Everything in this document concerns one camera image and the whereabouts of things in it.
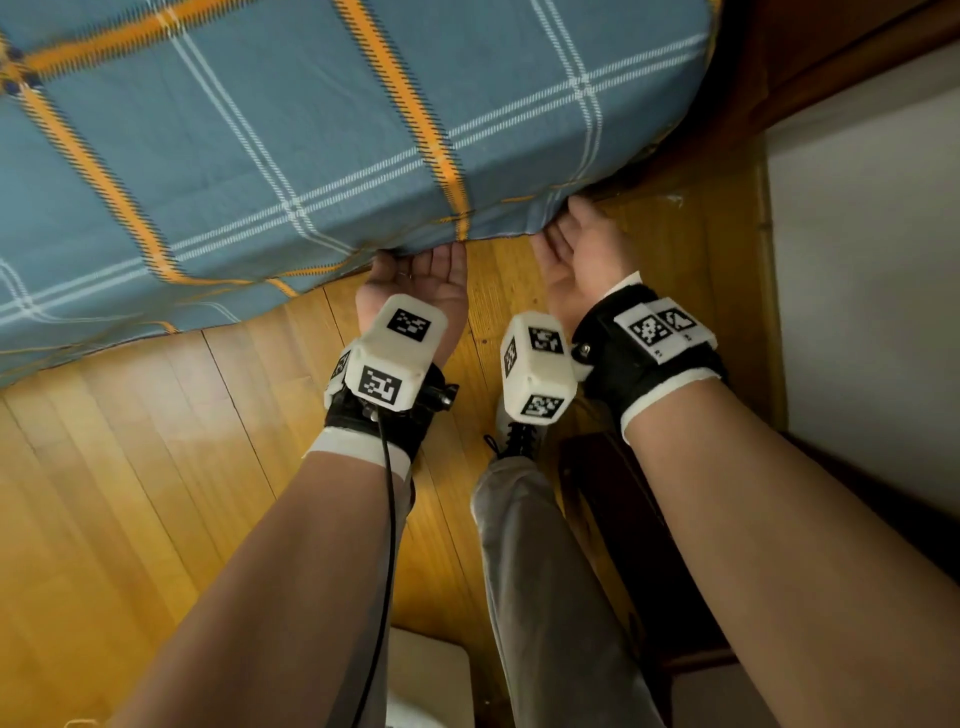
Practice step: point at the person's left forearm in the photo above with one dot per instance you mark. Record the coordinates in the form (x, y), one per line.
(285, 600)

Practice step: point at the blue plaid bed sheet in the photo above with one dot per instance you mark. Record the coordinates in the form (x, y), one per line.
(262, 135)

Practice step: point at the white black marker wrist camera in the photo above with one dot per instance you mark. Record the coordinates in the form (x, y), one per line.
(645, 352)
(390, 352)

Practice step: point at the person's right shoe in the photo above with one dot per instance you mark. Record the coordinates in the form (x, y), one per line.
(517, 439)

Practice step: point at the person's right forearm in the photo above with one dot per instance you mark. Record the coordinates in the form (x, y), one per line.
(787, 562)

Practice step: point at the person's right leg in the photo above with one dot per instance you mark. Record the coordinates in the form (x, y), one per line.
(555, 600)

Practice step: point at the person's right hand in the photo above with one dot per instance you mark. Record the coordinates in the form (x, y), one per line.
(589, 255)

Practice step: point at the person's left hand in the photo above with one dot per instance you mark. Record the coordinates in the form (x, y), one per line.
(439, 281)

